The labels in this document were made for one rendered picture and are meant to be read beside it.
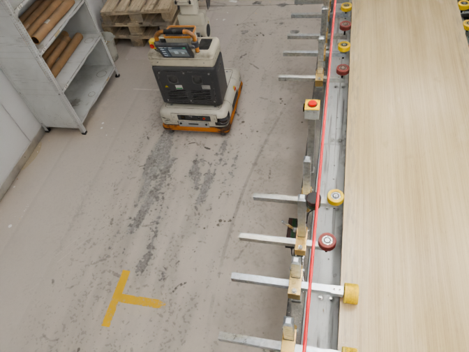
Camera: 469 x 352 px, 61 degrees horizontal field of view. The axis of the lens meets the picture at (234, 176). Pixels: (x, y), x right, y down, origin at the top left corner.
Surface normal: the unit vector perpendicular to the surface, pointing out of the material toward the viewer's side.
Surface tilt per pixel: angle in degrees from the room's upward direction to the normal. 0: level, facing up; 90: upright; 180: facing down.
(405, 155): 0
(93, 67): 0
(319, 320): 0
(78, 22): 90
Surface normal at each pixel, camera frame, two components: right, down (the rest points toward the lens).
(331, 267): -0.13, -0.61
